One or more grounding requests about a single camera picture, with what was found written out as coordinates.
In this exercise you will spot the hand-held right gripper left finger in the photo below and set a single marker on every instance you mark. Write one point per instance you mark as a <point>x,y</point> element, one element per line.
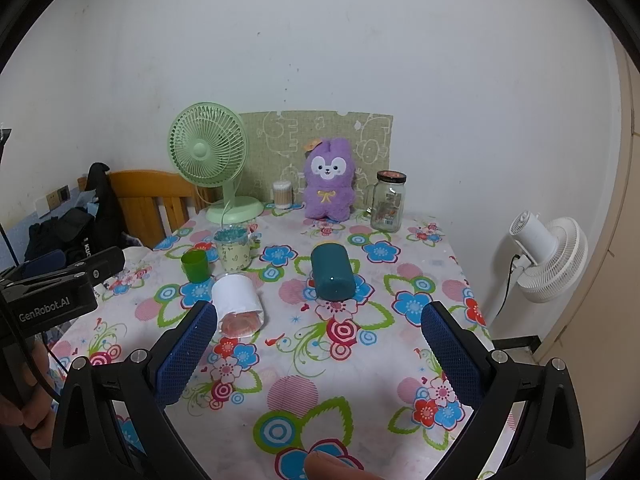
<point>184,357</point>

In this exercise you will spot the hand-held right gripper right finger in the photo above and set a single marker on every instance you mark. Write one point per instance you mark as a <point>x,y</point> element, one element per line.
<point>452,357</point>

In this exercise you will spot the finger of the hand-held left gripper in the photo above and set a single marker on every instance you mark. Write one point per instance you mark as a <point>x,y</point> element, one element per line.
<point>45,261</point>
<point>107,262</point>

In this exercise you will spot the teal cup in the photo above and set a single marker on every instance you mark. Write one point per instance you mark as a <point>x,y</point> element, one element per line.
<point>331,270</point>

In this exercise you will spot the white cup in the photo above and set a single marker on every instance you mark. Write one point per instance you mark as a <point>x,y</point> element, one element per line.
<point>234,297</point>

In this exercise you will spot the small green cup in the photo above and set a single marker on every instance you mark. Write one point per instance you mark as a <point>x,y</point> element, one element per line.
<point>195,266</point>

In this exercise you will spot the cream printed cup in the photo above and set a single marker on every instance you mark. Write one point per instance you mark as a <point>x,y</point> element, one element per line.
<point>233,257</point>

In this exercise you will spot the person's left hand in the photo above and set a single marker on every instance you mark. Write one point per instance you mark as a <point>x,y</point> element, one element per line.
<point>36,410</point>

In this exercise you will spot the person's right hand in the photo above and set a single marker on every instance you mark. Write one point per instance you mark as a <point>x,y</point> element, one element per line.
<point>335,469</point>

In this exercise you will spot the black bag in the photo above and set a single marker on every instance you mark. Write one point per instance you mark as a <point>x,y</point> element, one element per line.
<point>60,232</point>

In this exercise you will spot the black garment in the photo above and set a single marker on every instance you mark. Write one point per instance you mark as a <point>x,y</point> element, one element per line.
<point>102,195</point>

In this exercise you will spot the floral tablecloth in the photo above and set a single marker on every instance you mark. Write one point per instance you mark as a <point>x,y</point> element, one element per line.
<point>300,365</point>

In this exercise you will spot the white fan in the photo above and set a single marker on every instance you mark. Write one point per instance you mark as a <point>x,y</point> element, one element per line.
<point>536,240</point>

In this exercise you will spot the green desk fan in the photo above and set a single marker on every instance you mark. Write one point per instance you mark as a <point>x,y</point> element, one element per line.
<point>201,150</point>

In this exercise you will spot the glass jar mug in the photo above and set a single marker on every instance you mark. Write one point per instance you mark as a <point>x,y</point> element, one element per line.
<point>387,206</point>

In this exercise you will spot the cotton swab container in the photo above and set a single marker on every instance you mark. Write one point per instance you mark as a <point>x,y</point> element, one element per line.
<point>283,195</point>

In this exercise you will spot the purple plush toy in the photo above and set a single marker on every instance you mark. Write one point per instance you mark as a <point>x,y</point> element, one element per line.
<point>328,196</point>

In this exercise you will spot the green patterned board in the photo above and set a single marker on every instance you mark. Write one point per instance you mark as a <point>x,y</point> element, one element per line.
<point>280,135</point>

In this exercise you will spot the wall socket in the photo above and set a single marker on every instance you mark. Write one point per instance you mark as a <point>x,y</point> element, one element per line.
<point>58,196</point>

